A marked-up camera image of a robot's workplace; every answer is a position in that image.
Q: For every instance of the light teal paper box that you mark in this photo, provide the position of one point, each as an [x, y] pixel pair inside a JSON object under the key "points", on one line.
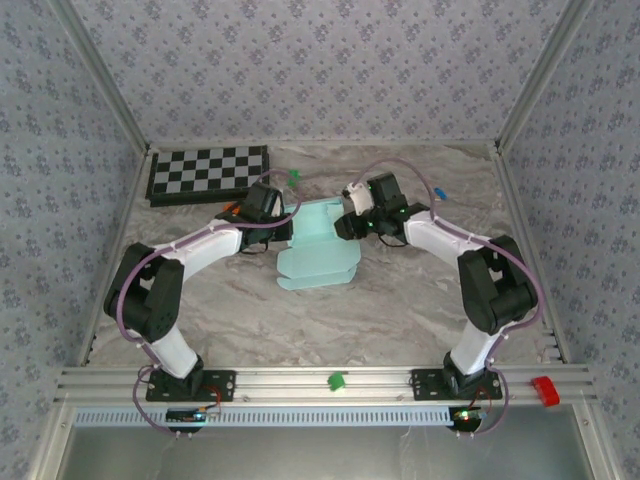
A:
{"points": [[320, 260]]}

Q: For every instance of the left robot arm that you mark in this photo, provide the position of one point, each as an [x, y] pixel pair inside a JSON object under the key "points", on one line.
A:
{"points": [[200, 247]]}

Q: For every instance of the orange toy brick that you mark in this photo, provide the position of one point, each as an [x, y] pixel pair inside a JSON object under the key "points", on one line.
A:
{"points": [[230, 206]]}

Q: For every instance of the green toy brick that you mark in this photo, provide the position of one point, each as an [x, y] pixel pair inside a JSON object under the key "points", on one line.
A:
{"points": [[336, 381], [294, 176]]}

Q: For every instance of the small blue toy piece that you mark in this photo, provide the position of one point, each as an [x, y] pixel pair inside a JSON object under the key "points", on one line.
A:
{"points": [[439, 194]]}

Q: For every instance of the black grey chessboard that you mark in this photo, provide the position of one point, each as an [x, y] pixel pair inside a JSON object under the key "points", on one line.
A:
{"points": [[207, 172]]}

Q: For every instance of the left circuit board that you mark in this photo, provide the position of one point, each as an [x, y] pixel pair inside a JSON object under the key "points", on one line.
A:
{"points": [[185, 415]]}

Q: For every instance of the circuit board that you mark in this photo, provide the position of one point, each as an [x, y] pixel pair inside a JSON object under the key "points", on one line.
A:
{"points": [[465, 416], [185, 415]]}

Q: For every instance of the right circuit board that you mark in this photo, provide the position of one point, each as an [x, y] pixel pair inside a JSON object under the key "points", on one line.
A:
{"points": [[465, 416]]}

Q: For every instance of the grey metal sheet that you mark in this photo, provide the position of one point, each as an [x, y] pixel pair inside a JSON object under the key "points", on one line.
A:
{"points": [[320, 455]]}

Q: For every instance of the red plastic block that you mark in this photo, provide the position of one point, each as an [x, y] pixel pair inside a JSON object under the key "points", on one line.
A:
{"points": [[545, 391]]}

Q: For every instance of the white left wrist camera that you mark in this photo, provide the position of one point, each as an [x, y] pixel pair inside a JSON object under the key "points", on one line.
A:
{"points": [[276, 205]]}

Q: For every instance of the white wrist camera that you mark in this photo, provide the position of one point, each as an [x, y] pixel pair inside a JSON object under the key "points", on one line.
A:
{"points": [[276, 205], [360, 197]]}

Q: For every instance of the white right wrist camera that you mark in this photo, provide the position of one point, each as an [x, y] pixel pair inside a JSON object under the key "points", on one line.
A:
{"points": [[360, 197]]}

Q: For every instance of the aluminium back rail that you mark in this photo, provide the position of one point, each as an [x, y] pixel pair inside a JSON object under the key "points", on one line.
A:
{"points": [[320, 144]]}

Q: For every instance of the aluminium side rail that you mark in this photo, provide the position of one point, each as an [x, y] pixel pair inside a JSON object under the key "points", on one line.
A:
{"points": [[506, 175], [136, 185]]}

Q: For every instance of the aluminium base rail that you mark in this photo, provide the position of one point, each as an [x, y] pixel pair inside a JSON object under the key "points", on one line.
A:
{"points": [[285, 385]]}

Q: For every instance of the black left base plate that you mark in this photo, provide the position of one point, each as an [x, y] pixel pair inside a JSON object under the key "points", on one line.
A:
{"points": [[225, 385]]}

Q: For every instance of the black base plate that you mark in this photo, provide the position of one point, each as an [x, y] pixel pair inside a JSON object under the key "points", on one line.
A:
{"points": [[425, 385], [225, 385]]}

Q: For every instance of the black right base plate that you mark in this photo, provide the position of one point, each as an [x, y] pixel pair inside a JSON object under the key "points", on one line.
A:
{"points": [[425, 385]]}

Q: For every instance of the aluminium frame post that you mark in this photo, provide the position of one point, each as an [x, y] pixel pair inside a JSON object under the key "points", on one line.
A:
{"points": [[111, 85], [541, 75]]}

